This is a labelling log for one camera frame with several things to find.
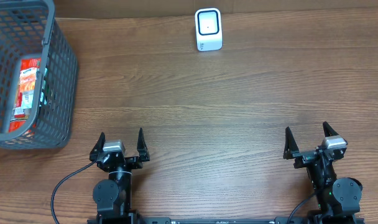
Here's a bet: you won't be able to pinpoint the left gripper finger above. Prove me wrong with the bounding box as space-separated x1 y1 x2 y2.
89 132 106 161
137 128 150 162

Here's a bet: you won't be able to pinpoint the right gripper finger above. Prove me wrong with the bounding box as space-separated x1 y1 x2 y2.
323 121 339 137
283 127 299 160

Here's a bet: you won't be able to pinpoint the spaghetti pack orange ends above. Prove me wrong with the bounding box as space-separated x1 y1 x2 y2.
9 58 41 133

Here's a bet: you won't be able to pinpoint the teal tissue pack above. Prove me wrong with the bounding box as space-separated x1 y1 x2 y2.
19 67 38 109

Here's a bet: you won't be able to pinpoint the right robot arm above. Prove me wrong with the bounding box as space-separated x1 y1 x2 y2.
283 121 364 223

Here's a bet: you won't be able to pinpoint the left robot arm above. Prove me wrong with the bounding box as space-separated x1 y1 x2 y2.
87 129 150 224

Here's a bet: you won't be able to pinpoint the white barcode scanner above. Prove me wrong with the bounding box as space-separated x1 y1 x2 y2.
195 7 223 52

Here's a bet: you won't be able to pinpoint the grey plastic mesh basket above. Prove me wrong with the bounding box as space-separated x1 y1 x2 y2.
0 1 79 149

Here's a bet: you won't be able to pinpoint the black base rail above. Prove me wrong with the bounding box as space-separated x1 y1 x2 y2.
86 217 365 224

